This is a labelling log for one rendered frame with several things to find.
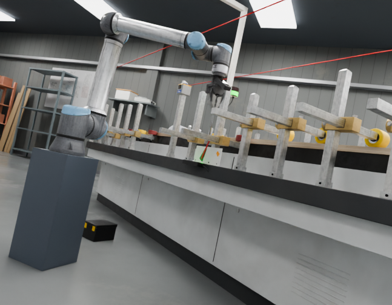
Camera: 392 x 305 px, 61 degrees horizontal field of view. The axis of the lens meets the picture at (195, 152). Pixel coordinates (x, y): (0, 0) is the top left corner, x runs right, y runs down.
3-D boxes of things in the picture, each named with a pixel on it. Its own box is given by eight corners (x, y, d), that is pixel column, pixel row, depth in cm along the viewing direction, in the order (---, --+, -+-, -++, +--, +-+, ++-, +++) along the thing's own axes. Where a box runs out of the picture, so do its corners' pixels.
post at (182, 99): (168, 157, 232) (182, 93, 233) (165, 156, 236) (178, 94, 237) (174, 157, 234) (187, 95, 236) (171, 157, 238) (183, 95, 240)
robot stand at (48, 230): (42, 271, 168) (67, 155, 170) (8, 256, 178) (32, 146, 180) (76, 262, 191) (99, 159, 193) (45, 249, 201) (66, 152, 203)
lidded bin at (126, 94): (136, 103, 758) (138, 94, 758) (128, 100, 727) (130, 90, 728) (122, 101, 773) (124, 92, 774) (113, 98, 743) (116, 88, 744)
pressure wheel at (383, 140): (378, 124, 136) (361, 134, 142) (386, 141, 132) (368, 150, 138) (386, 127, 139) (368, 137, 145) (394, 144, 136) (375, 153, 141)
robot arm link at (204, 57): (192, 39, 187) (213, 41, 184) (196, 46, 198) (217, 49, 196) (188, 54, 187) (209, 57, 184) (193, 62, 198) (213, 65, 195)
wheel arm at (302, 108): (302, 111, 110) (304, 100, 111) (294, 111, 113) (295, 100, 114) (381, 141, 137) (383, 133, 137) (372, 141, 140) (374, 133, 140)
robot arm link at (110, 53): (68, 134, 198) (102, 13, 200) (84, 137, 215) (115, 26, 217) (91, 140, 195) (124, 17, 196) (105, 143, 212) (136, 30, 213)
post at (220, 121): (210, 166, 189) (227, 84, 191) (207, 165, 192) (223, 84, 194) (215, 167, 191) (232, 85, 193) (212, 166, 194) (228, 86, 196)
